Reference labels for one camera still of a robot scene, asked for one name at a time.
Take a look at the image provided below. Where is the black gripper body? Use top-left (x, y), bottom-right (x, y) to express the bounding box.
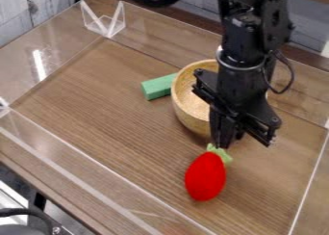
top-left (193, 66), bottom-right (281, 146)

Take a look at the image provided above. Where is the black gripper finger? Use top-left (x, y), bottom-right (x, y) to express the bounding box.
top-left (227, 117), bottom-right (245, 145)
top-left (209, 106), bottom-right (231, 148)

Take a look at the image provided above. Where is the red felt strawberry toy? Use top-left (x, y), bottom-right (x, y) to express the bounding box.
top-left (183, 144), bottom-right (233, 201)

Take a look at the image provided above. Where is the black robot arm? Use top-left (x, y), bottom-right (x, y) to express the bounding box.
top-left (193, 0), bottom-right (294, 148)

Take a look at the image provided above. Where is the wooden bowl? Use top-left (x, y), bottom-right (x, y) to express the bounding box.
top-left (170, 59), bottom-right (218, 138)

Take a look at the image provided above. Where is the green foam block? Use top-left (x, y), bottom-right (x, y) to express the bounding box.
top-left (141, 73), bottom-right (175, 100)

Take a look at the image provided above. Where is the black cable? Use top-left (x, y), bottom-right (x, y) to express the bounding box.
top-left (261, 49), bottom-right (297, 95)

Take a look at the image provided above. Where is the clear acrylic corner bracket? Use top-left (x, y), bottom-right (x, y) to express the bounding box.
top-left (80, 1), bottom-right (126, 39)

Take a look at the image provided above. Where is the black metal table bracket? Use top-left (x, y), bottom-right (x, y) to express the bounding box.
top-left (26, 192), bottom-right (73, 235)

